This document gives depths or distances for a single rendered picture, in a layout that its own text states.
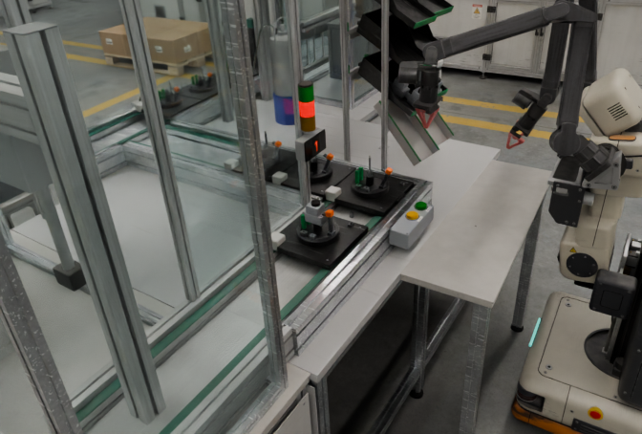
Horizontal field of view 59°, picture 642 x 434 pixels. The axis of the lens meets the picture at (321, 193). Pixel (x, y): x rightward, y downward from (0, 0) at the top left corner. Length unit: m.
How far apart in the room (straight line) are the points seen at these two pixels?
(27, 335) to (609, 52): 5.50
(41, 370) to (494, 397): 2.08
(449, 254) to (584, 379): 0.79
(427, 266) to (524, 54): 4.32
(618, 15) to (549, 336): 3.78
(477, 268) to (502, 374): 0.95
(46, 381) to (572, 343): 2.07
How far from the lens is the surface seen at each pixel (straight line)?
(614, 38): 5.85
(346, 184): 2.10
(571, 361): 2.50
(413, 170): 2.43
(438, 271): 1.87
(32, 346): 0.89
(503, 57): 6.06
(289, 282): 1.74
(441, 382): 2.68
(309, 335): 1.60
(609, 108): 1.96
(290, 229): 1.87
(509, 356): 2.85
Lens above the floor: 2.01
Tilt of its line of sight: 30 degrees down
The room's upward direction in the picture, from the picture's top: 3 degrees counter-clockwise
